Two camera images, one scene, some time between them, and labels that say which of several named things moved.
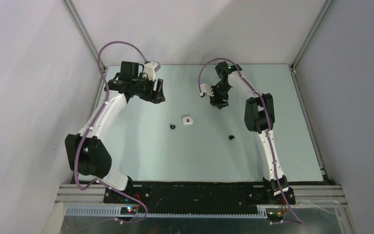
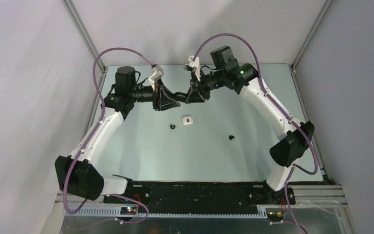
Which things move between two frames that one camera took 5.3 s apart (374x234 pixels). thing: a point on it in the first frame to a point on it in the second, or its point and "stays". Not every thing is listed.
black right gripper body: x=220 y=92 to x=199 y=91
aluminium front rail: x=87 y=200 stays
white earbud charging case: x=187 y=120 stays
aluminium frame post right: x=324 y=12 stays
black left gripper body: x=144 y=87 to x=159 y=91
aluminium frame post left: x=85 y=31 stays
